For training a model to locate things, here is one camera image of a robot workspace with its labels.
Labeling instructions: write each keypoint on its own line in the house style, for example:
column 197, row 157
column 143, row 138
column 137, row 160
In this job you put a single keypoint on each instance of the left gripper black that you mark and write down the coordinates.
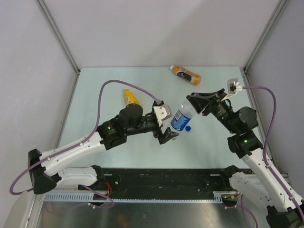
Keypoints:
column 167, row 134

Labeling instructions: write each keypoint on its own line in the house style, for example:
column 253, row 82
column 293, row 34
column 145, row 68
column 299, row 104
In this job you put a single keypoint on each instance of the orange juice bottle white cap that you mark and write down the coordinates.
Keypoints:
column 186, row 75

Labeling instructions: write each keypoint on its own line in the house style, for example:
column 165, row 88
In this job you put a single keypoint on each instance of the right aluminium corner post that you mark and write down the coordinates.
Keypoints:
column 273, row 20

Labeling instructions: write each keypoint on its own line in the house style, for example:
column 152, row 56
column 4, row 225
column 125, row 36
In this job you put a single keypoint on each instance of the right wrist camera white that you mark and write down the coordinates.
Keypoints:
column 234, row 86

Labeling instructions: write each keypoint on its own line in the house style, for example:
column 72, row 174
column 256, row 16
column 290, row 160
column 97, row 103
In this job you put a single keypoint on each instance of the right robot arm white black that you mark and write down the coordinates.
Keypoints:
column 284, row 206

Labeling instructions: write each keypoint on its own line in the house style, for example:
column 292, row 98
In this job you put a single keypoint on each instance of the aluminium corner post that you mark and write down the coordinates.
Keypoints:
column 57, row 34
column 273, row 20

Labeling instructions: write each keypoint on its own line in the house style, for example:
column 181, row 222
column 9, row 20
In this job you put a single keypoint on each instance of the yellow juice bottle yellow cap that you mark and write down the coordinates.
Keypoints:
column 129, row 97

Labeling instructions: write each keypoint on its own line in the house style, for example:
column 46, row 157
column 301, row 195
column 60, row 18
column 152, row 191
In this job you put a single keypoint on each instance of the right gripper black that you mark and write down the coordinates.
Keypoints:
column 200, row 100

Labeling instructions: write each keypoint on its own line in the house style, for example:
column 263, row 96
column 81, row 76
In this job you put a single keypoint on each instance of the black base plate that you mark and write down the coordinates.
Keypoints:
column 161, row 184

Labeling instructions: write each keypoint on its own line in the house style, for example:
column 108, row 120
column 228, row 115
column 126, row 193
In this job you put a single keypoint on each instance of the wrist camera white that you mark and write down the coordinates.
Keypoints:
column 162, row 111
column 234, row 86

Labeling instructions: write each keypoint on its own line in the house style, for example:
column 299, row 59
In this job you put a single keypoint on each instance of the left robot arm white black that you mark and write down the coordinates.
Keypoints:
column 51, row 169

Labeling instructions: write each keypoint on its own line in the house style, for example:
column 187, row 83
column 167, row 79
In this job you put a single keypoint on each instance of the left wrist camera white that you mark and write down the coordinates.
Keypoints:
column 162, row 111

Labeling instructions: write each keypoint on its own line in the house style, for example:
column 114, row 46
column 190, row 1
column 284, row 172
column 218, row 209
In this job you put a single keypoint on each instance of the left aluminium corner post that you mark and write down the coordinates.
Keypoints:
column 57, row 34

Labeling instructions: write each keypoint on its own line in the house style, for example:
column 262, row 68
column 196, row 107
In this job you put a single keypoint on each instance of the clear water bottle blue label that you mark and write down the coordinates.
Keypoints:
column 183, row 116

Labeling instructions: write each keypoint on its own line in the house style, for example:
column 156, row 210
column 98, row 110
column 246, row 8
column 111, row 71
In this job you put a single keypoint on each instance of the blue bottle cap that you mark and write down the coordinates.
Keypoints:
column 188, row 128

